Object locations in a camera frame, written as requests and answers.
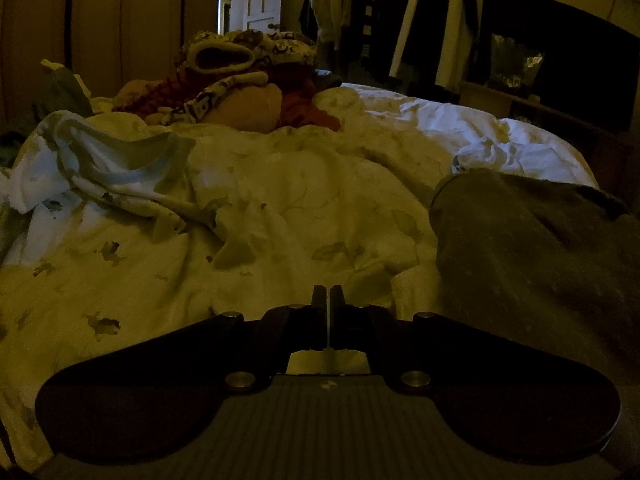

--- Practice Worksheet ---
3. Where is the peach garment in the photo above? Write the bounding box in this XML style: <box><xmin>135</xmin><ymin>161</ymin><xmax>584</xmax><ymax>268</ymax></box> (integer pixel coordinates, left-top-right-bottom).
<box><xmin>202</xmin><ymin>82</ymin><xmax>284</xmax><ymax>134</ymax></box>

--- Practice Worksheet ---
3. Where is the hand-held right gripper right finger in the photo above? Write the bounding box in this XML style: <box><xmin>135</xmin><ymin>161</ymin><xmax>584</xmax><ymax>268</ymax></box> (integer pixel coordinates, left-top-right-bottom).
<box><xmin>329</xmin><ymin>285</ymin><xmax>444</xmax><ymax>394</ymax></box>

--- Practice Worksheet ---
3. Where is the row of hanging clothes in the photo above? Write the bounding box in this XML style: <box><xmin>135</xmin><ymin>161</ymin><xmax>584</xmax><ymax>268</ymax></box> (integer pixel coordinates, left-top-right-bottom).
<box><xmin>299</xmin><ymin>0</ymin><xmax>479</xmax><ymax>92</ymax></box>

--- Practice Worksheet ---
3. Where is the dark grey cloth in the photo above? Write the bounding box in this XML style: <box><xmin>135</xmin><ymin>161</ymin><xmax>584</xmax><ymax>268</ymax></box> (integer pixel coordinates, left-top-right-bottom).
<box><xmin>429</xmin><ymin>169</ymin><xmax>640</xmax><ymax>461</ymax></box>

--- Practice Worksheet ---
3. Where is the wooden wardrobe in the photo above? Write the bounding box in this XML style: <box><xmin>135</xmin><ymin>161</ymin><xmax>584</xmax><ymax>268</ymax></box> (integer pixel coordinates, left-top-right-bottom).
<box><xmin>0</xmin><ymin>0</ymin><xmax>222</xmax><ymax>128</ymax></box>

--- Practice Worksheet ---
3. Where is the red cloth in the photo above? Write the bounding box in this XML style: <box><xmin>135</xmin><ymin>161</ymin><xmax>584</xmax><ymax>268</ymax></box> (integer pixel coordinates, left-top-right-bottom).
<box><xmin>277</xmin><ymin>62</ymin><xmax>342</xmax><ymax>132</ymax></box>

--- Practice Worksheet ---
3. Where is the wooden shelf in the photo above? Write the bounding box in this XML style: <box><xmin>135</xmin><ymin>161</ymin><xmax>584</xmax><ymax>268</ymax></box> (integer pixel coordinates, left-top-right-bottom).
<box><xmin>459</xmin><ymin>80</ymin><xmax>640</xmax><ymax>173</ymax></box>

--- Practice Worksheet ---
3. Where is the white animal-print garment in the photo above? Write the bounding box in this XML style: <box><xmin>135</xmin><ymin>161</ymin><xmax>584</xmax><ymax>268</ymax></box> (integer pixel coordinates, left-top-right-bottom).
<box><xmin>0</xmin><ymin>195</ymin><xmax>228</xmax><ymax>472</ymax></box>

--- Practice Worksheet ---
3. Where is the dark red knit garment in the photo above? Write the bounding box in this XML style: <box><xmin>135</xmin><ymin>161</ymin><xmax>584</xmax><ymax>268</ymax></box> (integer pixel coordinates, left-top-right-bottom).
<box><xmin>115</xmin><ymin>72</ymin><xmax>206</xmax><ymax>117</ymax></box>

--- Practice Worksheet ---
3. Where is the grey-green cloth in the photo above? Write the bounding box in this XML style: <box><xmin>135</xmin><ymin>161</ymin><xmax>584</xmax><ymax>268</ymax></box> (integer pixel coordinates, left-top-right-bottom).
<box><xmin>35</xmin><ymin>62</ymin><xmax>96</xmax><ymax>121</ymax></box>

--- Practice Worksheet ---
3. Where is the cream patterned garment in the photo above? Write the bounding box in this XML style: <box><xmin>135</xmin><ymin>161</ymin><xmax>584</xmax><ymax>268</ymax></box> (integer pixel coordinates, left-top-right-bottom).
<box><xmin>160</xmin><ymin>30</ymin><xmax>318</xmax><ymax>126</ymax></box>

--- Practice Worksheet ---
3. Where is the black screen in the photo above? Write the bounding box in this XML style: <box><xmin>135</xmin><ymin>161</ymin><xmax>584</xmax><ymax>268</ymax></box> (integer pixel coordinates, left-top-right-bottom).
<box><xmin>475</xmin><ymin>0</ymin><xmax>640</xmax><ymax>133</ymax></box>

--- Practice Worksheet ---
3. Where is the shiny plastic bag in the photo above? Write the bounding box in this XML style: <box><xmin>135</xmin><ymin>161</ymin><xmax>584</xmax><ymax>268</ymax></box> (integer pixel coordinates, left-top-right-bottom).
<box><xmin>487</xmin><ymin>34</ymin><xmax>546</xmax><ymax>99</ymax></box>

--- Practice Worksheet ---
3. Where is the white bodysuit with blue trim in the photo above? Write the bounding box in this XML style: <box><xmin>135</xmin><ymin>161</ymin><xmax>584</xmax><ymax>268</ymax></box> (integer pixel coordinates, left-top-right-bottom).
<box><xmin>10</xmin><ymin>110</ymin><xmax>198</xmax><ymax>231</ymax></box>

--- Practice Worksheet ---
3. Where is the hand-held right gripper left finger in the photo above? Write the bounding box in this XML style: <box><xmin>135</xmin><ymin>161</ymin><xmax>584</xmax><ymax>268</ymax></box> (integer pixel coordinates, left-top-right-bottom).
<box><xmin>215</xmin><ymin>285</ymin><xmax>329</xmax><ymax>394</ymax></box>

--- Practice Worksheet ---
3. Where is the cream leaf-print garment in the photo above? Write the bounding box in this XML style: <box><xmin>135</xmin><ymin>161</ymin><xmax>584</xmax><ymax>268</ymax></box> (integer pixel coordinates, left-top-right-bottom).
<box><xmin>190</xmin><ymin>127</ymin><xmax>441</xmax><ymax>311</ymax></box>

